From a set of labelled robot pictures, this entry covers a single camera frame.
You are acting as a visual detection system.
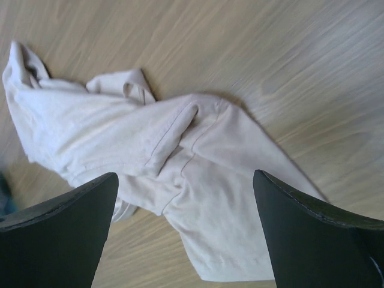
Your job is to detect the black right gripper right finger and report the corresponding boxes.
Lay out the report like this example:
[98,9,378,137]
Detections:
[253,170,383,287]

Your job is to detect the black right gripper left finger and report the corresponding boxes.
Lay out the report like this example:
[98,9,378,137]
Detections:
[1,173,118,287]

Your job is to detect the beige t shirt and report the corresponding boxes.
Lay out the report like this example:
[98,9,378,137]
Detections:
[2,41,321,282]

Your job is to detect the teal plastic basket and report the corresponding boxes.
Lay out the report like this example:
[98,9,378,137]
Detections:
[0,173,17,216]

